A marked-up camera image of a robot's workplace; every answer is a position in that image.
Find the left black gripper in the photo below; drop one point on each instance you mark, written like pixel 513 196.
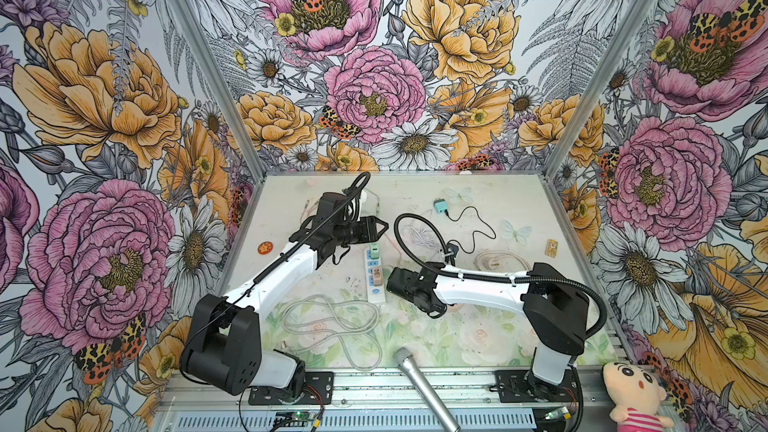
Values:
pixel 369 229

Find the green plug adapter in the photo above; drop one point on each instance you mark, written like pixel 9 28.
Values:
pixel 374 252

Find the pink plug charger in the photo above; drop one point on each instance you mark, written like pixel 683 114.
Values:
pixel 376 276

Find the white blue power strip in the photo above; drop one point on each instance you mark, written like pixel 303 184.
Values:
pixel 375 295

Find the teal plug adapter back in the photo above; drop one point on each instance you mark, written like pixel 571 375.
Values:
pixel 442 207

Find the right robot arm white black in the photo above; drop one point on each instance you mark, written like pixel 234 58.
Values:
pixel 563 313

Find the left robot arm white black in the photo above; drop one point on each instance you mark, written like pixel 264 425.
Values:
pixel 224 346

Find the silver microphone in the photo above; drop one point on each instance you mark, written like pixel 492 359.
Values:
pixel 408 366

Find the red star badge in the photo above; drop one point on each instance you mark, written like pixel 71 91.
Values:
pixel 265 248

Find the small yellow tag card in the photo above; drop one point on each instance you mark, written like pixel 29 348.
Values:
pixel 551 248

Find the small green circuit board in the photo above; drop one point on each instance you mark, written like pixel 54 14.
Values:
pixel 296 419

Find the plush doll striped shirt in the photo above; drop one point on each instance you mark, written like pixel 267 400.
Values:
pixel 637 398

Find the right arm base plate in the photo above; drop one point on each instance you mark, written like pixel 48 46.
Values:
pixel 521 386

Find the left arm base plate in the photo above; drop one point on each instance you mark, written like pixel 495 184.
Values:
pixel 318 388

